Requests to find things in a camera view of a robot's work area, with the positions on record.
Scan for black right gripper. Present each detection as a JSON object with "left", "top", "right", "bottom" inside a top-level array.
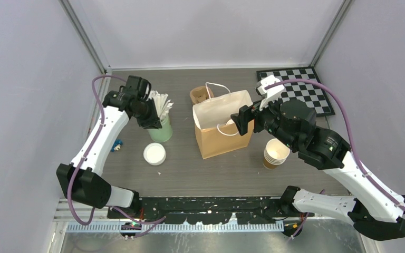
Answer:
[{"left": 230, "top": 92, "right": 297, "bottom": 150}]

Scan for brown paper takeout bag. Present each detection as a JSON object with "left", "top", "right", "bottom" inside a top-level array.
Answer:
[{"left": 192, "top": 84, "right": 254, "bottom": 159}]

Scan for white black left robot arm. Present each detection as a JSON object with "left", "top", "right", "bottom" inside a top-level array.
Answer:
[{"left": 56, "top": 75, "right": 161, "bottom": 218}]

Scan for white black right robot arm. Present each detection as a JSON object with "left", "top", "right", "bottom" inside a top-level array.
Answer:
[{"left": 231, "top": 100, "right": 405, "bottom": 241}]

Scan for stacked paper coffee cups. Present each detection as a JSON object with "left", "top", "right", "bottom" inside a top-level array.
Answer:
[{"left": 263, "top": 139, "right": 290, "bottom": 169}]

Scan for white paper straw bundle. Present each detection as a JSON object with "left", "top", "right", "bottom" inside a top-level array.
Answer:
[{"left": 148, "top": 90, "right": 173, "bottom": 120}]

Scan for green straw holder cup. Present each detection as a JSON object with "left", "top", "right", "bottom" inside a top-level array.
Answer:
[{"left": 147, "top": 115, "right": 173, "bottom": 143}]

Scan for red blue toy car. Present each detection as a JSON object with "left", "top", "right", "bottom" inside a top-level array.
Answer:
[{"left": 110, "top": 139, "right": 123, "bottom": 152}]

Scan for brown cardboard cup carrier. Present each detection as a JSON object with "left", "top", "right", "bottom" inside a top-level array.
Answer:
[{"left": 189, "top": 86, "right": 214, "bottom": 105}]

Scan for white cup lid stack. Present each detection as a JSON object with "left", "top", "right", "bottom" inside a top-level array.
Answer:
[{"left": 143, "top": 142, "right": 166, "bottom": 166}]

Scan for black white checkerboard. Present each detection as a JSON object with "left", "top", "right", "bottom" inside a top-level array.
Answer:
[{"left": 256, "top": 67, "right": 335, "bottom": 117}]

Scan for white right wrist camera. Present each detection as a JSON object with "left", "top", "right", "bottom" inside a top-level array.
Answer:
[{"left": 256, "top": 75, "right": 285, "bottom": 111}]

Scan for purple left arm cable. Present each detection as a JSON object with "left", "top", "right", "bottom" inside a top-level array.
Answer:
[{"left": 66, "top": 75, "right": 167, "bottom": 226}]

